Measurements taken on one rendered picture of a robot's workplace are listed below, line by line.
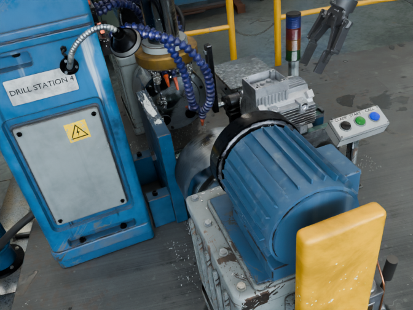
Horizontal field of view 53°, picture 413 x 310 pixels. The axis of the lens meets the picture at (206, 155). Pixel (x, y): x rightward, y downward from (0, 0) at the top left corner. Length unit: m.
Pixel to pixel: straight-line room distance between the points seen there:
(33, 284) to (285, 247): 0.89
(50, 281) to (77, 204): 0.28
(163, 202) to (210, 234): 0.50
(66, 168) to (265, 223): 0.62
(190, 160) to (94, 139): 0.25
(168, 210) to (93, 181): 0.30
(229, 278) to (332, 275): 0.20
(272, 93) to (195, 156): 0.41
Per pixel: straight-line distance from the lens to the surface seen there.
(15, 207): 2.99
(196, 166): 1.03
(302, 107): 1.38
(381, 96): 1.99
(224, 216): 0.84
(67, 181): 1.14
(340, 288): 0.68
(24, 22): 0.96
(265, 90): 1.33
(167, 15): 1.14
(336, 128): 1.27
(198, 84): 1.53
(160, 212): 1.33
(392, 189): 1.49
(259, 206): 0.64
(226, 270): 0.77
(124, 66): 1.67
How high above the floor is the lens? 1.77
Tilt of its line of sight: 37 degrees down
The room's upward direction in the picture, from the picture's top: 8 degrees counter-clockwise
